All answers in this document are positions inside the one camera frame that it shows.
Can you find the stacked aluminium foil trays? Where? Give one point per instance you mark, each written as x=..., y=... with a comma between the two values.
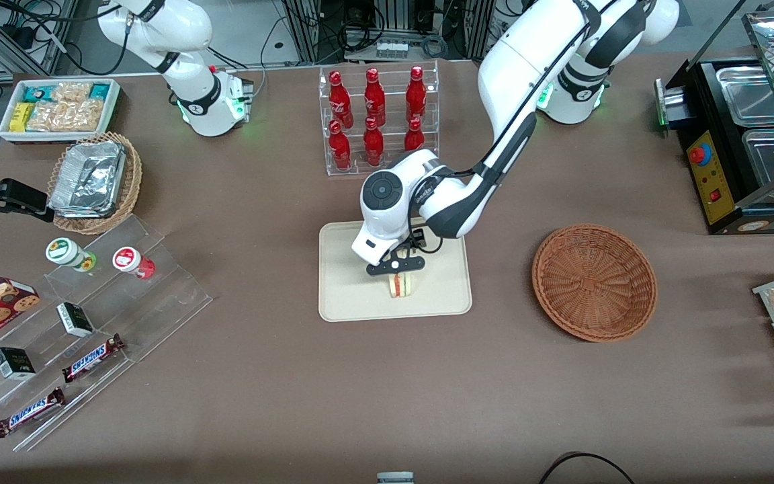
x=88, y=178

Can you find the small black box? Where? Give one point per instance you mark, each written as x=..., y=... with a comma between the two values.
x=14, y=363
x=76, y=319

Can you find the red soda bottle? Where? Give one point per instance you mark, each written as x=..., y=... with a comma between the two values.
x=414, y=138
x=373, y=144
x=416, y=94
x=340, y=101
x=340, y=149
x=374, y=97

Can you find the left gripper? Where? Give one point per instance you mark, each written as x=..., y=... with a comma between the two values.
x=406, y=245

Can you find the beige rectangular tray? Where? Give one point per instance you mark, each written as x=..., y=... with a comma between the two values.
x=347, y=282

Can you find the clear cracker bag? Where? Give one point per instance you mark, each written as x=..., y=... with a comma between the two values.
x=48, y=116
x=71, y=92
x=84, y=115

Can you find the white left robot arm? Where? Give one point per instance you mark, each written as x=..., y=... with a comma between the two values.
x=528, y=54

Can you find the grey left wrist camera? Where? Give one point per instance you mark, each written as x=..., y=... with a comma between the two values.
x=397, y=264

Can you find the teal snack packet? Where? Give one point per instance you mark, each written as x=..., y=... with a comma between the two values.
x=99, y=91
x=39, y=93

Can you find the yellow snack packet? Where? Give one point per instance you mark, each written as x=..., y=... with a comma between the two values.
x=21, y=117

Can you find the Snickers chocolate bar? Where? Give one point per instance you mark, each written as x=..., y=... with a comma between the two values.
x=91, y=358
x=29, y=412

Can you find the clear acrylic bottle rack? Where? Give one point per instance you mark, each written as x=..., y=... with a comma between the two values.
x=333, y=168

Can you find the white power strip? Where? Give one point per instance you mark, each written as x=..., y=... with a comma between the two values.
x=392, y=49

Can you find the red label white cup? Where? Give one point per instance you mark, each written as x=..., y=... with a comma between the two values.
x=128, y=260

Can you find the triangular sandwich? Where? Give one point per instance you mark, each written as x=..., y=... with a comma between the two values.
x=401, y=287

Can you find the small grey device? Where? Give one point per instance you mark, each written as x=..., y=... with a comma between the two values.
x=395, y=478

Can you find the black food warmer appliance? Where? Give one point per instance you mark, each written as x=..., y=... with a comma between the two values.
x=713, y=175

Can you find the white plastic bin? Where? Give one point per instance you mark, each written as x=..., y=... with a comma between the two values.
x=5, y=128

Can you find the round brown wicker basket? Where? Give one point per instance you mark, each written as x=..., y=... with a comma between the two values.
x=592, y=282

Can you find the green label white cup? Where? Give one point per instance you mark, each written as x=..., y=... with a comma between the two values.
x=64, y=252

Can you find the silver metal box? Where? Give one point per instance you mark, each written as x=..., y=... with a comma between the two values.
x=672, y=107

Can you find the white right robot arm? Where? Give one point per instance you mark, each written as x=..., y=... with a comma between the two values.
x=199, y=101

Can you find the clear acrylic stepped display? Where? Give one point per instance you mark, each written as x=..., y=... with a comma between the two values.
x=158, y=296

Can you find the light wicker basket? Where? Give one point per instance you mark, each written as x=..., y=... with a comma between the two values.
x=130, y=185

